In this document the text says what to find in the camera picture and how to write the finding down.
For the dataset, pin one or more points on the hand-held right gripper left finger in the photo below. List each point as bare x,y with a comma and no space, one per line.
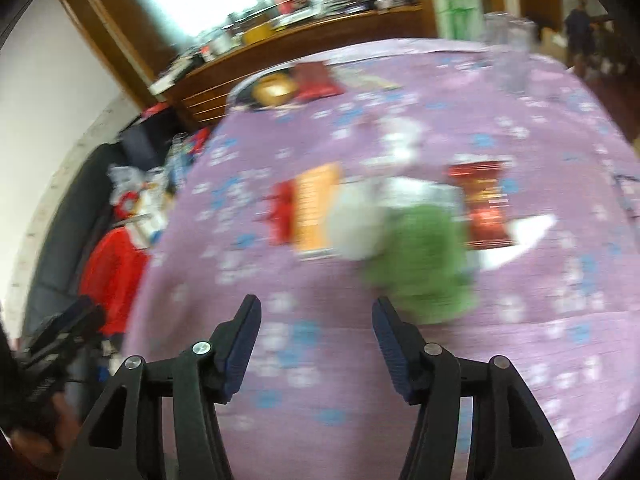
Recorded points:
240,355

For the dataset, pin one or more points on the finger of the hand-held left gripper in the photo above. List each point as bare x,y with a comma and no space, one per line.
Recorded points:
70,322

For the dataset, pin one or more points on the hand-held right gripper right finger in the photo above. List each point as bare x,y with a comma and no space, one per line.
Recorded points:
395,355

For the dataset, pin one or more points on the orange cardboard box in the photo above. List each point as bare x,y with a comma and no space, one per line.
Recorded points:
317,212

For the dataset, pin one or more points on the red cloth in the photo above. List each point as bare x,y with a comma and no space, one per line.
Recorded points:
112,280

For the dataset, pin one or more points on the black leather sofa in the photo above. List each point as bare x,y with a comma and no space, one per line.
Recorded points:
65,220

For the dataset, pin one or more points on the red snack packet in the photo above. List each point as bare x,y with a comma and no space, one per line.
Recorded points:
487,205

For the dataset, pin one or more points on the white paper sheet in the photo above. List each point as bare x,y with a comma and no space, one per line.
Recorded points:
530,232

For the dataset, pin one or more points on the small white tissue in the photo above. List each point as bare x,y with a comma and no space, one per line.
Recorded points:
402,142

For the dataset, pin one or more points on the purple floral tablecloth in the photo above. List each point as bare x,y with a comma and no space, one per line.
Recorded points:
350,125

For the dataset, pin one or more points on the yellow tape roll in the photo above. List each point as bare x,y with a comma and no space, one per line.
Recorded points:
274,90

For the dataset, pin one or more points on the wooden counter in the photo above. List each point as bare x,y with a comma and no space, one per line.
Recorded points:
240,70

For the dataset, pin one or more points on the red booklet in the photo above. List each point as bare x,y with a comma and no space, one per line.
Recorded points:
316,80

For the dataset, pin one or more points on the clear glass cup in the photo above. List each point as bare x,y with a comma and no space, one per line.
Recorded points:
517,55
495,27

